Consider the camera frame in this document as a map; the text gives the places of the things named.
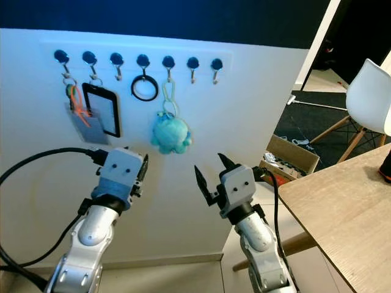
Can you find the open cardboard box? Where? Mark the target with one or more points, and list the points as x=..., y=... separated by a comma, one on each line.
x=296, y=155

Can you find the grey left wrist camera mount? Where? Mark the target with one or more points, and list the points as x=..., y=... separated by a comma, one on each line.
x=121, y=171

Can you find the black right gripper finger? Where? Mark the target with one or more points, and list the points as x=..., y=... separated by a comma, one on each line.
x=228, y=165
x=203, y=185

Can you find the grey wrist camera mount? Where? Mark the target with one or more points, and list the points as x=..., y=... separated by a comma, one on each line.
x=238, y=183
x=121, y=171

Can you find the dark grey rug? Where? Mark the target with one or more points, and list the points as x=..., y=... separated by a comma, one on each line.
x=311, y=116

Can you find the white wall hook rail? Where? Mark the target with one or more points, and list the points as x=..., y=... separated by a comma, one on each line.
x=226, y=56

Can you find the wooden table leg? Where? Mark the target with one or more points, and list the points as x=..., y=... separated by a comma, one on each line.
x=272, y=253

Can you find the white chair with wooden legs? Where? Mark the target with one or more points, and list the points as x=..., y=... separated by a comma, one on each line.
x=366, y=91

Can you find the black and red object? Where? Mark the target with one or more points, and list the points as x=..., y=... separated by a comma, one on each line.
x=385, y=168

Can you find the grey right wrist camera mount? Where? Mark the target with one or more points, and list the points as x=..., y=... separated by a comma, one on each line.
x=238, y=183

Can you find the blue knob metal hook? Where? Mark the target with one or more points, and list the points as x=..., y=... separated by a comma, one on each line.
x=142, y=60
x=192, y=62
x=168, y=61
x=88, y=58
x=61, y=56
x=216, y=63
x=116, y=58

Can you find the black framed card holder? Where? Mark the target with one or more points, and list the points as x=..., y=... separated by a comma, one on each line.
x=117, y=113

